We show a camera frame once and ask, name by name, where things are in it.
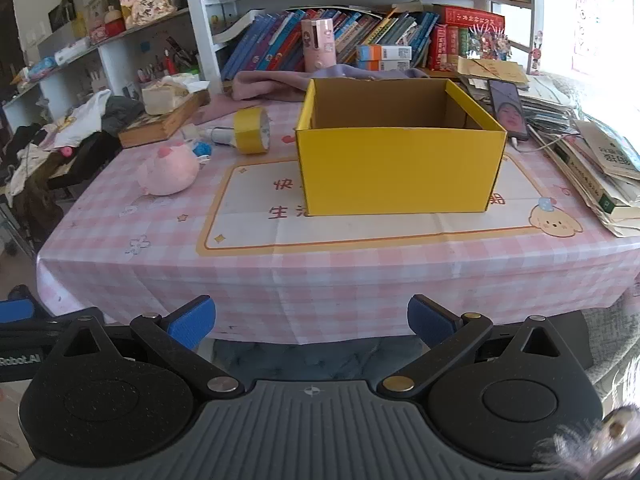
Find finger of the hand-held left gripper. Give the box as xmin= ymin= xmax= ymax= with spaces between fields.
xmin=0 ymin=284 xmax=38 ymax=322

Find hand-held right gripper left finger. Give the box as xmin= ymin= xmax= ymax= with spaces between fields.
xmin=52 ymin=296 xmax=246 ymax=403

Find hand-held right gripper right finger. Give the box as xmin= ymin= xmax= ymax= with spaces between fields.
xmin=377 ymin=294 xmax=568 ymax=403

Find pink pig plush toy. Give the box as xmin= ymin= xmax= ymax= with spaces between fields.
xmin=136 ymin=141 xmax=202 ymax=196

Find yellow cardboard box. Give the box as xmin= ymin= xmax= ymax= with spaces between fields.
xmin=295 ymin=78 xmax=507 ymax=217

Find white spray bottle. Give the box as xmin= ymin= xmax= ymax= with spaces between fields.
xmin=206 ymin=127 xmax=237 ymax=147

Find white fuzzy cushion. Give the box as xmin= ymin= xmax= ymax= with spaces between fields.
xmin=582 ymin=305 xmax=640 ymax=406

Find brown wooden box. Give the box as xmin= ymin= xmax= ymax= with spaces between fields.
xmin=117 ymin=91 xmax=211 ymax=149

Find yellow tape roll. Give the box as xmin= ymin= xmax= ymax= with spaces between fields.
xmin=234 ymin=106 xmax=271 ymax=155

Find pile of clothes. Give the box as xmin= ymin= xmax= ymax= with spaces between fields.
xmin=0 ymin=89 xmax=146 ymax=241

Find person's fuzzy clothing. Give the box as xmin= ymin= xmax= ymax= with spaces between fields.
xmin=532 ymin=400 xmax=640 ymax=480

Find beige tissue pack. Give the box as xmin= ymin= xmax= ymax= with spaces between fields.
xmin=141 ymin=82 xmax=191 ymax=116

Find pile of papers and booklets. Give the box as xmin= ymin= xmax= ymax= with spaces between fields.
xmin=460 ymin=72 xmax=640 ymax=238

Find smartphone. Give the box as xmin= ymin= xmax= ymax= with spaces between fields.
xmin=487 ymin=80 xmax=530 ymax=142

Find purple and pink cloth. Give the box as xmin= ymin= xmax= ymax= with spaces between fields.
xmin=231 ymin=64 xmax=431 ymax=102

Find brown paper envelope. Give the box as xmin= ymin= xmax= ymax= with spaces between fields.
xmin=457 ymin=56 xmax=528 ymax=85

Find orange and white carton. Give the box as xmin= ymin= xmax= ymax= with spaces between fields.
xmin=356 ymin=45 xmax=412 ymax=62
xmin=356 ymin=60 xmax=412 ymax=73

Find pens and stationery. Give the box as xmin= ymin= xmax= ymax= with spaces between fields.
xmin=137 ymin=37 xmax=198 ymax=83

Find white side shelf unit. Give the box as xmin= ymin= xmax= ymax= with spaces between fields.
xmin=0 ymin=7 xmax=201 ymax=126

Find red standing books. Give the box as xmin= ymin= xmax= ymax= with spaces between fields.
xmin=427 ymin=25 xmax=461 ymax=71

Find colourful cartoon print card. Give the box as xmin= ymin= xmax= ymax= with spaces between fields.
xmin=467 ymin=30 xmax=511 ymax=63

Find row of children's books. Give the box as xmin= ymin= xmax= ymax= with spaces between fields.
xmin=220 ymin=7 xmax=441 ymax=81

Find cartoon sticker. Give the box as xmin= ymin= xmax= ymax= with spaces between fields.
xmin=530 ymin=30 xmax=546 ymax=73

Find pink cylindrical appliance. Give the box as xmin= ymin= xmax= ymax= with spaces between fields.
xmin=301 ymin=18 xmax=337 ymax=72

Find white bookshelf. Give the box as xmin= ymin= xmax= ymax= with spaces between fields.
xmin=180 ymin=0 xmax=546 ymax=96

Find small red jar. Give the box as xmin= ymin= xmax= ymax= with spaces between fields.
xmin=102 ymin=6 xmax=126 ymax=36

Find thick red book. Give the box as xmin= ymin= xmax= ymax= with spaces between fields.
xmin=440 ymin=5 xmax=506 ymax=31

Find white charging cable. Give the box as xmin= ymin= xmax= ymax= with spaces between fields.
xmin=510 ymin=127 xmax=576 ymax=153

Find pink wall poster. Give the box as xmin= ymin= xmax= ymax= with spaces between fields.
xmin=570 ymin=0 xmax=640 ymax=76

